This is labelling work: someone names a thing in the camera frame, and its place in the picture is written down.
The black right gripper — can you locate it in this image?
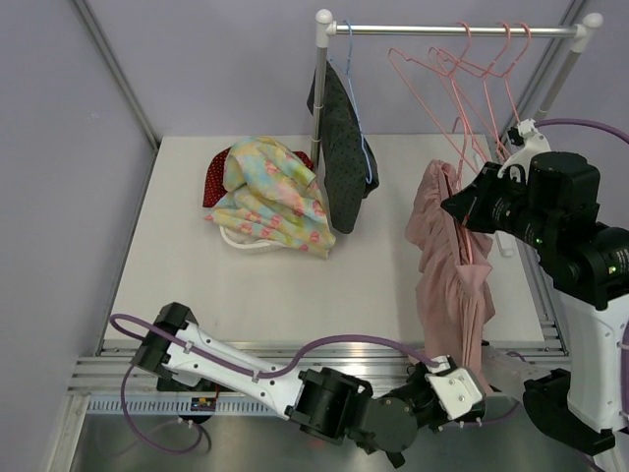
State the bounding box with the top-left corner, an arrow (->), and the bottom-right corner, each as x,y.
442,158 -> 553,247

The pink pleated skirt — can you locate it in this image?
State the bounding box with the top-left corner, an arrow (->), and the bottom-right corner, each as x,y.
405,159 -> 495,393

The dark grey dotted skirt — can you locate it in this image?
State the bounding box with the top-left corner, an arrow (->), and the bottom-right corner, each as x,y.
320,64 -> 379,234

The pink hanger of white skirt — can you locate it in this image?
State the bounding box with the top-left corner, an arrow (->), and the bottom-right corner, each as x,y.
484,22 -> 535,163

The pink hanger of red skirt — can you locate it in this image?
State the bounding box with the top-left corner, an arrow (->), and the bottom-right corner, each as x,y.
428,23 -> 517,162

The pink hanger of tie-dye skirt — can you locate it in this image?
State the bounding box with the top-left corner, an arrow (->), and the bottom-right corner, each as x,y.
387,21 -> 486,173

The yellow blue tie-dye skirt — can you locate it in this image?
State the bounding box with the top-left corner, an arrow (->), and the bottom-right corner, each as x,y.
202,136 -> 336,259

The blue wire hanger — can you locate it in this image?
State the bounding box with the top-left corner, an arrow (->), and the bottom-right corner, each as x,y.
325,19 -> 375,186

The red polka dot skirt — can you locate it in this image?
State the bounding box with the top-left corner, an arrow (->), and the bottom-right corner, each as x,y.
202,140 -> 322,215

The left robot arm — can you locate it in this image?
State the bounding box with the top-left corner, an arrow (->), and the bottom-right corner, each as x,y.
132,302 -> 455,468

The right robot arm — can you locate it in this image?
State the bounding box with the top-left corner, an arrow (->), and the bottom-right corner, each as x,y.
441,151 -> 628,456

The white perforated plastic basket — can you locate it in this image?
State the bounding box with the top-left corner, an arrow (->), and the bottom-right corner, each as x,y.
219,226 -> 285,255

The white metal clothes rack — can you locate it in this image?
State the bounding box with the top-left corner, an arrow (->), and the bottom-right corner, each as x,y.
309,8 -> 604,257

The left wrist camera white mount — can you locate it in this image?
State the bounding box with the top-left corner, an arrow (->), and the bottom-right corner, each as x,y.
425,356 -> 486,421

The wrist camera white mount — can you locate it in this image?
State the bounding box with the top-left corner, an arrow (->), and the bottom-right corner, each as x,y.
425,356 -> 486,421
497,119 -> 551,184

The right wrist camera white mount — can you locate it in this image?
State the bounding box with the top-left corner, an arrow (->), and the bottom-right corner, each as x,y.
497,119 -> 551,184

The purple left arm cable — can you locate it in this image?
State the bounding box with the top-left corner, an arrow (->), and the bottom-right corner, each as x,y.
108,313 -> 443,453

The aluminium corner frame right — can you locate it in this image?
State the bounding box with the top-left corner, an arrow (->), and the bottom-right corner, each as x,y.
490,0 -> 591,340

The aluminium corner frame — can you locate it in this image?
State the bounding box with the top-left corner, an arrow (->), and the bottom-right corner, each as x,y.
68,0 -> 161,148
490,0 -> 591,340

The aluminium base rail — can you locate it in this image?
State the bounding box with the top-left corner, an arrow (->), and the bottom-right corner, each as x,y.
67,338 -> 571,399

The white slotted cable duct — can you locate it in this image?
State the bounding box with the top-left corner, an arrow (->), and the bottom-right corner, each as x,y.
86,396 -> 276,417

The aluminium corner frame left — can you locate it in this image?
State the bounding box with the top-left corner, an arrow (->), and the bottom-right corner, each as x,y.
68,0 -> 161,148

